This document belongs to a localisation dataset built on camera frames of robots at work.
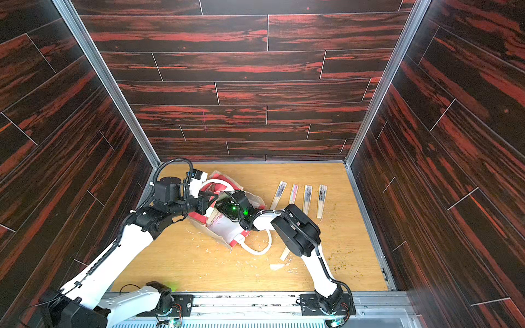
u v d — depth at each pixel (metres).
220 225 0.93
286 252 0.86
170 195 0.56
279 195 1.05
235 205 0.75
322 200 1.02
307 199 1.02
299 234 0.47
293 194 1.05
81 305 0.38
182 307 0.72
